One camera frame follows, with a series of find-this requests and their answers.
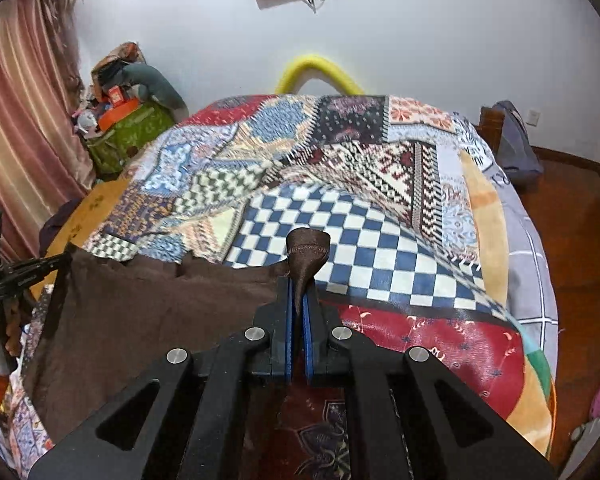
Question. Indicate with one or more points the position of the orange box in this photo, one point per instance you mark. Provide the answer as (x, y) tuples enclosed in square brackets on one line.
[(117, 114)]

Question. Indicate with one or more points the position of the person's left hand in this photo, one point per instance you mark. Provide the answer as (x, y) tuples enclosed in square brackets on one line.
[(12, 332)]

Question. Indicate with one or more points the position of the pink striped curtain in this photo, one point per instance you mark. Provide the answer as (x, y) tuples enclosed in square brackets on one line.
[(20, 110)]

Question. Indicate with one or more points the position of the small red box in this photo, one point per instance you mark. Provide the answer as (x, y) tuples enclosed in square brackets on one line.
[(116, 94)]

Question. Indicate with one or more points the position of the wooden bed frame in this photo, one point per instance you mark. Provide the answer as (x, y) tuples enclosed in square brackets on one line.
[(491, 127)]

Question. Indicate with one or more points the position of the patchwork printed blanket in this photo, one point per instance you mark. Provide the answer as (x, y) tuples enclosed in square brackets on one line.
[(380, 240)]

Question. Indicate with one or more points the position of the green patterned storage box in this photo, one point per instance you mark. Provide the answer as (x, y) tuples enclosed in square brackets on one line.
[(130, 135)]

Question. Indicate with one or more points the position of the floral fabric bag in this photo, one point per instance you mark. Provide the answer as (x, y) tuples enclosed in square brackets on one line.
[(115, 60)]

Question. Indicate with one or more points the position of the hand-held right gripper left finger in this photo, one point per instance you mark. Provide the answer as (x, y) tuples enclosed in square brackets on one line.
[(288, 320)]

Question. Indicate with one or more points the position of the white checked bed sheet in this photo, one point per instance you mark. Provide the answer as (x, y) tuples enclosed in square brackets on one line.
[(522, 270)]

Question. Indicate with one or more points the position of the yellow foam tube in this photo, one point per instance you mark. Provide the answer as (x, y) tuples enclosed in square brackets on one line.
[(310, 62)]

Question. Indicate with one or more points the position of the bamboo lap table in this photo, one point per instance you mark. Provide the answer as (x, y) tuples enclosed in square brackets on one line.
[(85, 210)]

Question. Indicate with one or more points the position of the white wall socket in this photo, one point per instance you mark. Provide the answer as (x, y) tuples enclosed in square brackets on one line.
[(533, 118)]

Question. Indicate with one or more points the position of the brown shirt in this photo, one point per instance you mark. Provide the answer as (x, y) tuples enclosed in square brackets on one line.
[(130, 310)]

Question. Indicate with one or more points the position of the grey backpack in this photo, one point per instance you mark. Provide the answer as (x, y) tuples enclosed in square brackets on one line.
[(517, 150)]

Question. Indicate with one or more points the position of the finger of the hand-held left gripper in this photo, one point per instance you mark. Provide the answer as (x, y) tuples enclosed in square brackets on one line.
[(47, 267)]

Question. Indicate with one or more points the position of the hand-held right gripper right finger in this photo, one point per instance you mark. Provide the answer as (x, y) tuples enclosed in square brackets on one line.
[(307, 330)]

